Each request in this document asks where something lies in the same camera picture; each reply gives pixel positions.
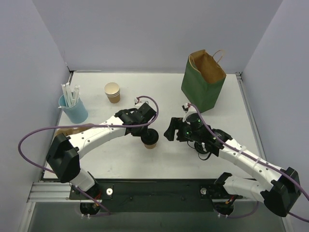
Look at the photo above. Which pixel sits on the light blue straw holder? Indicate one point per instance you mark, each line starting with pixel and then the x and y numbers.
pixel 77 113

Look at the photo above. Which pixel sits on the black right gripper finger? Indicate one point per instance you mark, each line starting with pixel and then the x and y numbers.
pixel 169 134
pixel 177 122

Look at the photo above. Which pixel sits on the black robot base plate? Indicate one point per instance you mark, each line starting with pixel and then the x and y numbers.
pixel 161 195

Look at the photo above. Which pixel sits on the green paper bag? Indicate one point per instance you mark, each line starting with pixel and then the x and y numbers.
pixel 203 80

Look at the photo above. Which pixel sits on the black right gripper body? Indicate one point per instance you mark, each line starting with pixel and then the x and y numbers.
pixel 180 131

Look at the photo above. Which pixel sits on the stack of brown paper cups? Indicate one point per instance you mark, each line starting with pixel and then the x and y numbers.
pixel 112 91

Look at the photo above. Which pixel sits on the brown paper coffee cup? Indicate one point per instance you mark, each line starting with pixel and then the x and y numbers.
pixel 150 146

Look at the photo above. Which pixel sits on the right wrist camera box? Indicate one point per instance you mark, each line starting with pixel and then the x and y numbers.
pixel 189 110

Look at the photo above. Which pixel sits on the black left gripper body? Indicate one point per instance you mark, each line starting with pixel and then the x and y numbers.
pixel 141 130

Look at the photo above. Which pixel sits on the brown pulp cup carrier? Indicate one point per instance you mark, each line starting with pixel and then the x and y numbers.
pixel 74 130

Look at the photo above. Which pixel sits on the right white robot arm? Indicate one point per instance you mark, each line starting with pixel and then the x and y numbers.
pixel 275 187

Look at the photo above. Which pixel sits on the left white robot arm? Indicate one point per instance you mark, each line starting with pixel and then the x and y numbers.
pixel 66 151

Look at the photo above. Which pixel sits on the black plastic cup lid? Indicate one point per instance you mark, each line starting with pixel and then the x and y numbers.
pixel 155 137

